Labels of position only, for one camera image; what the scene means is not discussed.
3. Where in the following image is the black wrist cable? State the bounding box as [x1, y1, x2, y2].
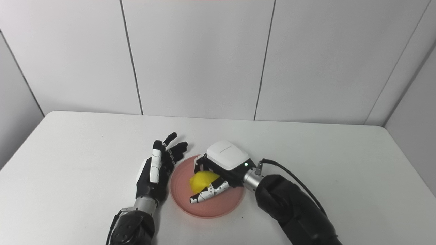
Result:
[255, 158, 327, 216]

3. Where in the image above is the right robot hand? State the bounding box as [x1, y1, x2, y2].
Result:
[190, 140, 256, 205]

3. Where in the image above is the yellow lemon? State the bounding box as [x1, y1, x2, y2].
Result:
[189, 171, 220, 196]

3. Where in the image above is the pink plate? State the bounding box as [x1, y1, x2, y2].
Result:
[170, 155, 245, 219]

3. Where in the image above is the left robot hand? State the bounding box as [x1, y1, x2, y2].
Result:
[135, 132, 188, 205]

